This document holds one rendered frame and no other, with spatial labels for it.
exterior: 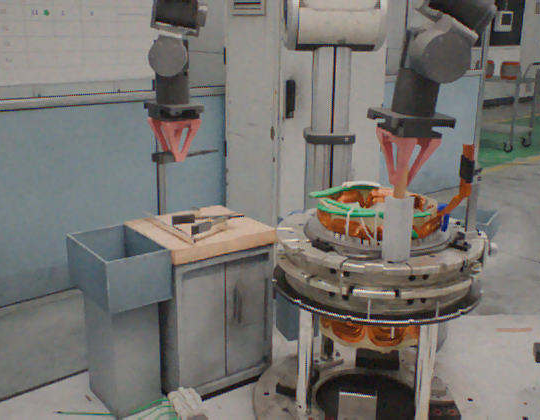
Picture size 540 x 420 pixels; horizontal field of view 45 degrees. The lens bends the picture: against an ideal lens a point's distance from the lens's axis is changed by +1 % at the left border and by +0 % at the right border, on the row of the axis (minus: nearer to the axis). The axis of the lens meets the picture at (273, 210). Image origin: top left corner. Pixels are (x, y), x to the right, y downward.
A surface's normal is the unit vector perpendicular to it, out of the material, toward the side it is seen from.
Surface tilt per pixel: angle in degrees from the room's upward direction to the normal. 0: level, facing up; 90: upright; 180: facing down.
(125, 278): 90
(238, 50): 90
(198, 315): 90
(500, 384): 0
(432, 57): 93
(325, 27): 111
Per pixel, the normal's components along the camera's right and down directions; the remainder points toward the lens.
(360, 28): 0.07, 0.61
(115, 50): 0.66, 0.22
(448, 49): 0.05, 0.33
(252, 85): -0.75, 0.17
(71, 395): 0.01, -0.96
